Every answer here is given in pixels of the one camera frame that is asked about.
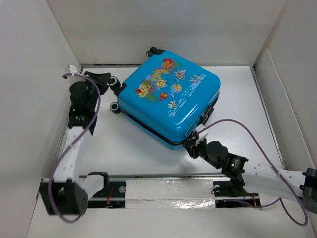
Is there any purple cable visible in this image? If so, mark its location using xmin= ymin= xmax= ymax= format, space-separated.
xmin=48 ymin=73 xmax=102 ymax=223
xmin=202 ymin=119 xmax=309 ymax=227

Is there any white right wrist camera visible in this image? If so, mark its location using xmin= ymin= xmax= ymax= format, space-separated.
xmin=194 ymin=124 xmax=209 ymax=146

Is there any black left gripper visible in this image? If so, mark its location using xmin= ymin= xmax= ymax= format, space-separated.
xmin=81 ymin=72 xmax=110 ymax=111

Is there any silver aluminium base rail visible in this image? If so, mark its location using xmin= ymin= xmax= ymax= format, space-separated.
xmin=88 ymin=175 xmax=265 ymax=209

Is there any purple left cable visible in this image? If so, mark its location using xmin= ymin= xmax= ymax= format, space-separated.
xmin=48 ymin=73 xmax=102 ymax=223

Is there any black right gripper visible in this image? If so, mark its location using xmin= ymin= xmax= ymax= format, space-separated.
xmin=183 ymin=136 xmax=220 ymax=169

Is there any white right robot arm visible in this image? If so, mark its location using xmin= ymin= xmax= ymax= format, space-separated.
xmin=185 ymin=140 xmax=317 ymax=213

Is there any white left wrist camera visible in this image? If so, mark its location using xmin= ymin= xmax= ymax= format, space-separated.
xmin=62 ymin=64 xmax=80 ymax=80

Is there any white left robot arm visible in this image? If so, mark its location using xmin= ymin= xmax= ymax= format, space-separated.
xmin=39 ymin=71 xmax=118 ymax=223

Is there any blue hard-shell suitcase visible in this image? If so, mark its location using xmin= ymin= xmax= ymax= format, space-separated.
xmin=110 ymin=47 xmax=221 ymax=148

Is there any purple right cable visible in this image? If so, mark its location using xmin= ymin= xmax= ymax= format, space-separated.
xmin=202 ymin=119 xmax=309 ymax=227

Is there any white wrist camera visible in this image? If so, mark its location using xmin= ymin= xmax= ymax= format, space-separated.
xmin=194 ymin=124 xmax=209 ymax=146
xmin=62 ymin=64 xmax=80 ymax=80

